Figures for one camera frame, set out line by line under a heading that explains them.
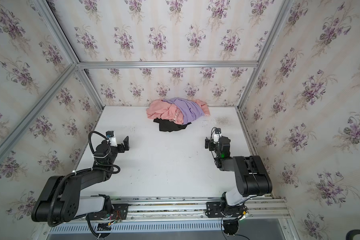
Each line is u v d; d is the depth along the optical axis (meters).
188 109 1.08
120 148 0.79
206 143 0.86
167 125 1.05
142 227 0.76
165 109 1.07
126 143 0.82
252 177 0.45
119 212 0.72
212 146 0.86
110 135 0.74
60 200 0.42
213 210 0.73
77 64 0.92
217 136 0.82
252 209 0.75
